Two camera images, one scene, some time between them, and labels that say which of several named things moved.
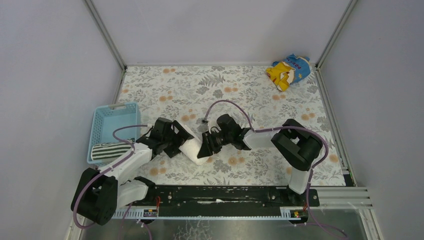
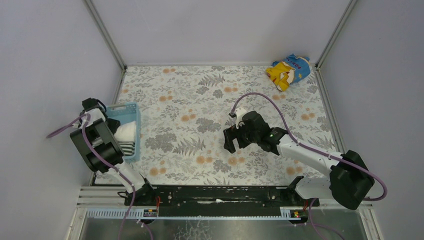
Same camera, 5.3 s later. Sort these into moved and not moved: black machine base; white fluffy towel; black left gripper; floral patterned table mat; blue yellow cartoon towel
Moved: black left gripper; white fluffy towel
Not moved: floral patterned table mat; black machine base; blue yellow cartoon towel
